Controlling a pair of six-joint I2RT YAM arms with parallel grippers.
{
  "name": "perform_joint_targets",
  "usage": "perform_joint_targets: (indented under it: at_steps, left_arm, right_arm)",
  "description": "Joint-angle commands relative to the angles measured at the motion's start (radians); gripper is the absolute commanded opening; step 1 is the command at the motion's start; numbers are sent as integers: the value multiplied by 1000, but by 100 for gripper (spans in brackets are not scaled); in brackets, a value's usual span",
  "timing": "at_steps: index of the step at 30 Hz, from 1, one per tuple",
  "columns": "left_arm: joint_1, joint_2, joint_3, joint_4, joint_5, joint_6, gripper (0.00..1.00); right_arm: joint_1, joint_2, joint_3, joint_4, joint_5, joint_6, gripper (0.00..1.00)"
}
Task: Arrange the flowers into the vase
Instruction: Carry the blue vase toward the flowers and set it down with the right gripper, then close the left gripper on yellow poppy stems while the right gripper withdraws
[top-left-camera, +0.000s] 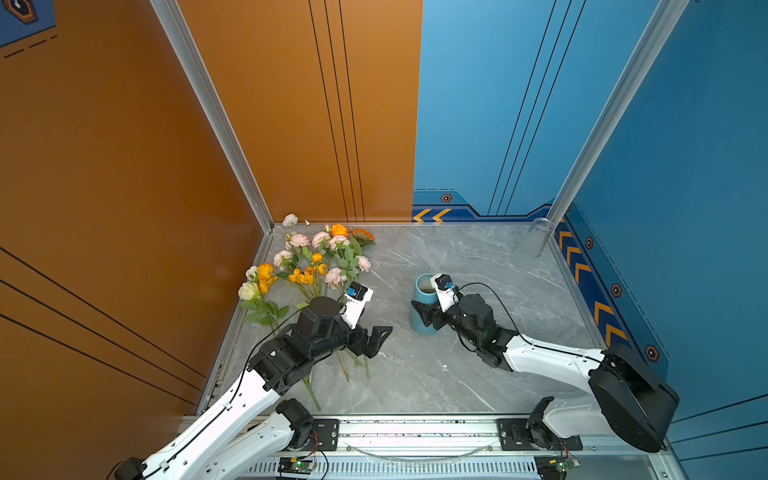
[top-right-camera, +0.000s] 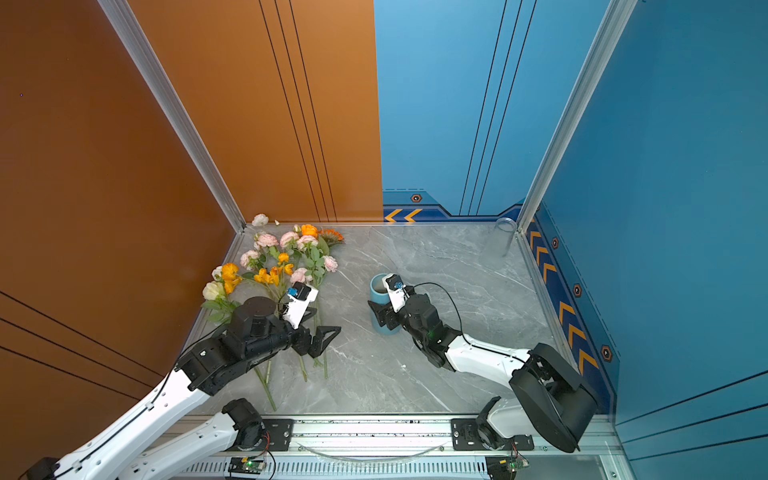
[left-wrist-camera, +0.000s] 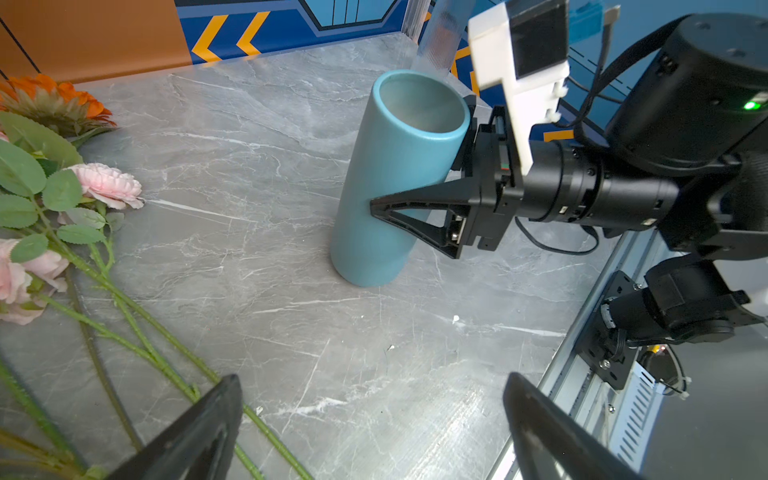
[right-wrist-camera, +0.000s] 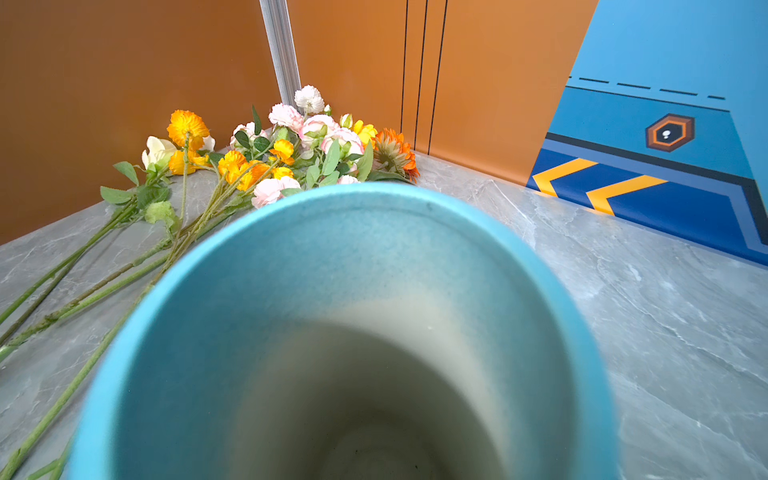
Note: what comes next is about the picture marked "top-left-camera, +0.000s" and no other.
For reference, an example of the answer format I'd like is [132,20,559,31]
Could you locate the clear glass cylinder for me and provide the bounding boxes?
[519,217,554,258]

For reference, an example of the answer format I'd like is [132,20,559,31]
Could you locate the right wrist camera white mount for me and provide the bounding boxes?
[430,273,459,313]

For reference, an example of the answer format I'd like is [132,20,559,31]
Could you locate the right circuit board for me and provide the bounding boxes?
[534,456,581,480]

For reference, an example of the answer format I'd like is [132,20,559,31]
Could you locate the aluminium corner post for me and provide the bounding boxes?
[150,0,274,234]
[541,0,688,234]

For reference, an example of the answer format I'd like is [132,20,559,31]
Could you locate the aluminium front rail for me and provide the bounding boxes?
[161,413,685,480]

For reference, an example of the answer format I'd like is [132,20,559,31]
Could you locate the teal cylindrical vase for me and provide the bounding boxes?
[409,273,440,336]

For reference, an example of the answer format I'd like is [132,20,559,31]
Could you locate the loose pink flower head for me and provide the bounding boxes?
[282,214,299,227]

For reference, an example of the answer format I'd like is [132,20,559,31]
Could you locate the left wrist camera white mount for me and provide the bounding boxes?
[341,282,373,329]

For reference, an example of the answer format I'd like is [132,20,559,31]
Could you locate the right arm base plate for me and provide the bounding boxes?
[496,418,583,451]

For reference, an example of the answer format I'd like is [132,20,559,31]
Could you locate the orange gerbera flower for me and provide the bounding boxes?
[349,228,375,246]

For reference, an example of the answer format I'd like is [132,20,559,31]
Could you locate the pink rose flower stem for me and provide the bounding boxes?
[273,232,314,285]

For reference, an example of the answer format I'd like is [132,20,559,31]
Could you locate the left green circuit board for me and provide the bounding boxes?
[276,457,317,479]

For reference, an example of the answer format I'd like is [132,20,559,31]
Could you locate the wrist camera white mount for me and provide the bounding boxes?
[430,273,459,313]
[341,282,373,329]

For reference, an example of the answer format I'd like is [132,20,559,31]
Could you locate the white flower stem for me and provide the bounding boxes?
[238,263,289,329]

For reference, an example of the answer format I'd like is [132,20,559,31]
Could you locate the orange poppy flower stem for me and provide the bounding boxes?
[245,251,322,412]

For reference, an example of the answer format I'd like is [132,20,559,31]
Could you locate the left aluminium corner post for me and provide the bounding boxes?
[150,0,274,234]

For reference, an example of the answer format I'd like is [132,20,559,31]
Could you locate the pink carnation flower bunch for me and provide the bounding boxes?
[310,224,372,297]

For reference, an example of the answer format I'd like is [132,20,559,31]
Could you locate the right aluminium corner post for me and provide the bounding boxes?
[541,0,688,234]

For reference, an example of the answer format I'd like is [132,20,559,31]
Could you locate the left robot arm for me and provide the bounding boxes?
[112,297,393,479]

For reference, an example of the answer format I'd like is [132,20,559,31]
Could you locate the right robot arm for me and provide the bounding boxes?
[412,294,680,453]

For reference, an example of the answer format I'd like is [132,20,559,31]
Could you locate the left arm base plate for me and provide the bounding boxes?
[286,418,340,452]

